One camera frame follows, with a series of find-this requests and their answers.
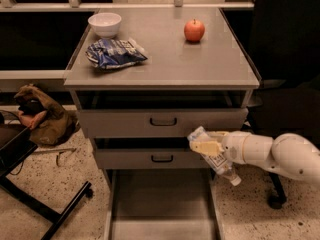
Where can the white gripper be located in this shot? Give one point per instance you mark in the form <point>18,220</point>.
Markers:
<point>233,146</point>

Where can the clear plastic bottle blue label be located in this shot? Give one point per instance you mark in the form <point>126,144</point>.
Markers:
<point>219,164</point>

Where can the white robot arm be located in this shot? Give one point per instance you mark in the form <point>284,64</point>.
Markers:
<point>289,155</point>

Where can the grey drawer cabinet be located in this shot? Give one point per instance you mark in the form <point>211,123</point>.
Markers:
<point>215,63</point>

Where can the bottom grey drawer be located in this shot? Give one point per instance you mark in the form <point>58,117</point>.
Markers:
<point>161,204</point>

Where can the grey drawer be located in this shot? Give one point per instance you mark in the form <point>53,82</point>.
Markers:
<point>161,204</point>
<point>146,153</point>
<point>138,114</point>

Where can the middle grey drawer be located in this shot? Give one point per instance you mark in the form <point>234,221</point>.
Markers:
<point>146,153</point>

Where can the top grey drawer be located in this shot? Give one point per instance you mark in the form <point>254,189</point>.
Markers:
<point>138,114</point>

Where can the red apple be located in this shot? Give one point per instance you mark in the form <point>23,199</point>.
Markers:
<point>194,30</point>

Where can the black office chair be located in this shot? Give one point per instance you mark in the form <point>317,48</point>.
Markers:
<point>283,49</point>

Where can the blue chip bag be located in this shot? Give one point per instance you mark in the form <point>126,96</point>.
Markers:
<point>114,54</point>

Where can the white ceramic bowl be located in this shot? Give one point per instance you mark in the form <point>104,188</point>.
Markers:
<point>105,25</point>

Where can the brown backpack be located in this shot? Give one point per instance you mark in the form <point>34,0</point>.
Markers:
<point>53,126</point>

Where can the black rolling stand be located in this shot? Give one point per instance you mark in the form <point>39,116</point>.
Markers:
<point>15,148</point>

